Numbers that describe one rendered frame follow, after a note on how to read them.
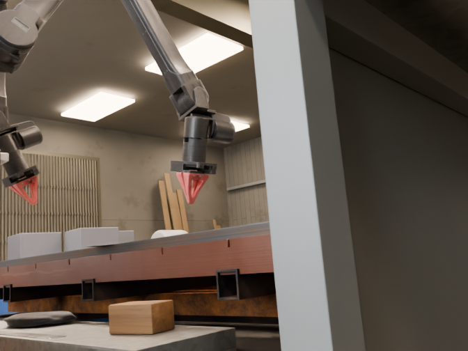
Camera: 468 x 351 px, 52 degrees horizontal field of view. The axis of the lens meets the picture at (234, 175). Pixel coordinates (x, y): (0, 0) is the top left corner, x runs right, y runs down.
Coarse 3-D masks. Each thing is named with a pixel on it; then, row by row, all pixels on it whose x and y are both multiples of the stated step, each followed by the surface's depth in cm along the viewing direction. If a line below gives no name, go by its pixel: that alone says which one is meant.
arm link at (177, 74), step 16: (128, 0) 115; (144, 0) 115; (144, 16) 114; (144, 32) 115; (160, 32) 115; (160, 48) 114; (176, 48) 116; (160, 64) 115; (176, 64) 114; (176, 80) 114; (192, 80) 115; (176, 96) 117; (192, 96) 113; (208, 96) 116
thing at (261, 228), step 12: (228, 228) 88; (240, 228) 86; (252, 228) 84; (264, 228) 82; (144, 240) 105; (156, 240) 102; (168, 240) 100; (180, 240) 97; (192, 240) 95; (204, 240) 92; (72, 252) 126; (84, 252) 122; (96, 252) 118; (108, 252) 114; (120, 252) 111; (0, 264) 156; (12, 264) 150; (24, 264) 144
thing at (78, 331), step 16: (0, 320) 132; (0, 336) 94; (16, 336) 92; (80, 336) 84; (96, 336) 82; (112, 336) 81; (128, 336) 79; (144, 336) 77; (160, 336) 76; (176, 336) 75; (192, 336) 73; (208, 336) 75; (224, 336) 77
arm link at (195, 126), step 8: (192, 120) 112; (200, 120) 112; (208, 120) 114; (192, 128) 112; (200, 128) 112; (208, 128) 117; (184, 136) 113; (192, 136) 112; (200, 136) 112; (208, 136) 116
